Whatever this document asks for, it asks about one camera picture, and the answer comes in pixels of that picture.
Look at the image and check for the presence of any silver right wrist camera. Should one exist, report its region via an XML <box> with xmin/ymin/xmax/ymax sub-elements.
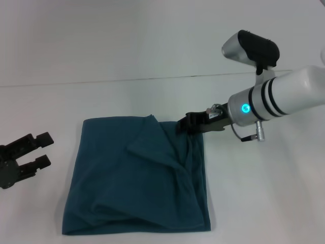
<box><xmin>221</xmin><ymin>29</ymin><xmax>281</xmax><ymax>76</ymax></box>

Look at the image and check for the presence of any teal FREE print t-shirt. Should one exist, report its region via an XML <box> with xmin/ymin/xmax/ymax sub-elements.
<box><xmin>62</xmin><ymin>114</ymin><xmax>212</xmax><ymax>228</ymax></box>

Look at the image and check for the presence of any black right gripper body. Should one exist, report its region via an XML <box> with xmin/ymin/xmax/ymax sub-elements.
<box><xmin>186</xmin><ymin>102</ymin><xmax>233</xmax><ymax>133</ymax></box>

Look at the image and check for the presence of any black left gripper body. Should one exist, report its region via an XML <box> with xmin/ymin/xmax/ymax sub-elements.
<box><xmin>0</xmin><ymin>144</ymin><xmax>21</xmax><ymax>190</ymax></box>

